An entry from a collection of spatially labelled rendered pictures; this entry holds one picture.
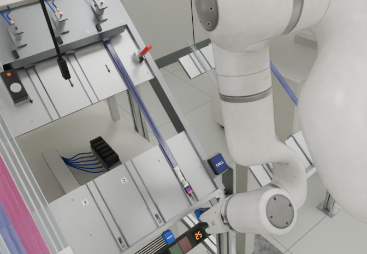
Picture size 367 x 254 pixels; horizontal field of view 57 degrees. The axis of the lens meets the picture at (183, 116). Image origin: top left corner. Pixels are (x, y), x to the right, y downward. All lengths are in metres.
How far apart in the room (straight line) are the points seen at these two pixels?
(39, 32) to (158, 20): 2.17
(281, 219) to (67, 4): 0.74
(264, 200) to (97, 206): 0.43
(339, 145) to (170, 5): 2.80
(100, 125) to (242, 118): 1.00
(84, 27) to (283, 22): 0.68
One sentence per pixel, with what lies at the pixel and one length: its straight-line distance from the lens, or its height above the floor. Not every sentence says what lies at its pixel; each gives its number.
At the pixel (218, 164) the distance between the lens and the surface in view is 0.96.
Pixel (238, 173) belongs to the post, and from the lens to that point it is 1.31.
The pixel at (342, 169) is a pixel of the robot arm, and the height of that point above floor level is 1.22.
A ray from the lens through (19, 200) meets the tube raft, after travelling 0.89.
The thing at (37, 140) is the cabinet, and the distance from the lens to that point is 1.53.
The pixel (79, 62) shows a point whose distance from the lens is 0.99.
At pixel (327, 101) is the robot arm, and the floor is 1.27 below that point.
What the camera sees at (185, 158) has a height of 0.80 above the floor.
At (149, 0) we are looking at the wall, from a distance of 2.97.
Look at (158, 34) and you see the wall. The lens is 3.08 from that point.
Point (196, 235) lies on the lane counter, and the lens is 0.98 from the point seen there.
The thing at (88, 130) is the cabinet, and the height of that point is 0.62.
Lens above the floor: 1.47
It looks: 36 degrees down
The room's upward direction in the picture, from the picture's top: 6 degrees counter-clockwise
